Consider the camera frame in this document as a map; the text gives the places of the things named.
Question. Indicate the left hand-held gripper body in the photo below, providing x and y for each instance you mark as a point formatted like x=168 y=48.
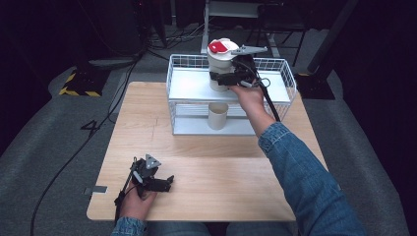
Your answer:
x=142 y=172

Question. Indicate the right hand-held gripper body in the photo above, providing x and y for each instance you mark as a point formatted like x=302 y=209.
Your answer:
x=246 y=72

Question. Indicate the white cup with red-labelled lid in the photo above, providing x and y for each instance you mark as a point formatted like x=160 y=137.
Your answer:
x=221 y=60

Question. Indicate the plain white cup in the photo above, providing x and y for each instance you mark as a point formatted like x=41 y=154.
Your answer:
x=218 y=118

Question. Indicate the person's right hand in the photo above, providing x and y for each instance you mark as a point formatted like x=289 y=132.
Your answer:
x=250 y=98

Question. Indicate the person's left hand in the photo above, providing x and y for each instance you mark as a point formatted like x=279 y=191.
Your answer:
x=136 y=206

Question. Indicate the grey tape strip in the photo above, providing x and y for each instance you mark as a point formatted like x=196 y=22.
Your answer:
x=95 y=189

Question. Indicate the person's legs in jeans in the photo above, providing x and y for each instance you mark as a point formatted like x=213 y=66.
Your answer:
x=203 y=229

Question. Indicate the white metal stand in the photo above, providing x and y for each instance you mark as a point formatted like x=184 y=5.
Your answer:
x=226 y=10

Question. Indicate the black stand with slanted pole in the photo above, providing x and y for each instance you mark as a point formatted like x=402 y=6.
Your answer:
x=319 y=75

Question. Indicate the yellow black striped stand base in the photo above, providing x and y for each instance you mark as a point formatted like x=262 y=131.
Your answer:
x=80 y=86

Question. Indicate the black metal chair frame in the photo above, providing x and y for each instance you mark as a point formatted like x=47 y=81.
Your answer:
x=282 y=23

